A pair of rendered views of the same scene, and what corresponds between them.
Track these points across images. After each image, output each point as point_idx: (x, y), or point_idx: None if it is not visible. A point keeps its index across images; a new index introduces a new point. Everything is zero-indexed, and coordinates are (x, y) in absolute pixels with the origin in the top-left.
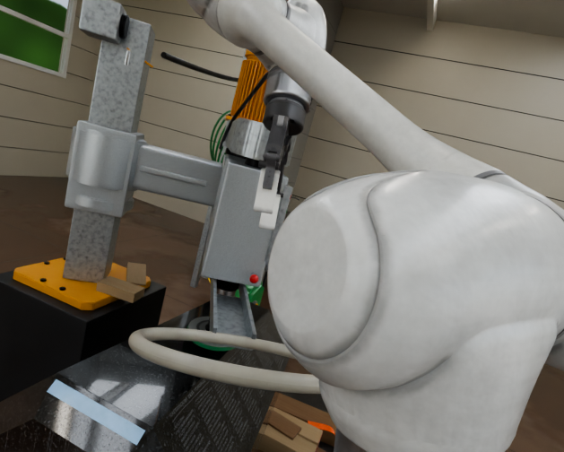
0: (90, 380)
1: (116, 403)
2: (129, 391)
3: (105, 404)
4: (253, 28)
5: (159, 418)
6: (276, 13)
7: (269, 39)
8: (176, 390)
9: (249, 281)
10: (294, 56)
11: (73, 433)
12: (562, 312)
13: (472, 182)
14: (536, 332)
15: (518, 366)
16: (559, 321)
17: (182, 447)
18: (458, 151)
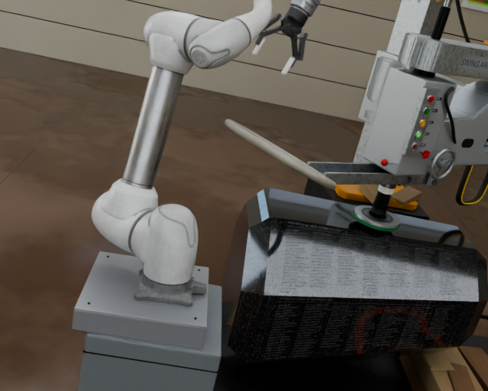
0: (274, 195)
1: (271, 205)
2: (284, 206)
3: (268, 203)
4: None
5: (280, 217)
6: None
7: None
8: (306, 219)
9: (389, 168)
10: None
11: (250, 211)
12: (174, 37)
13: (174, 12)
14: (163, 36)
15: (158, 42)
16: (175, 39)
17: (284, 241)
18: (247, 14)
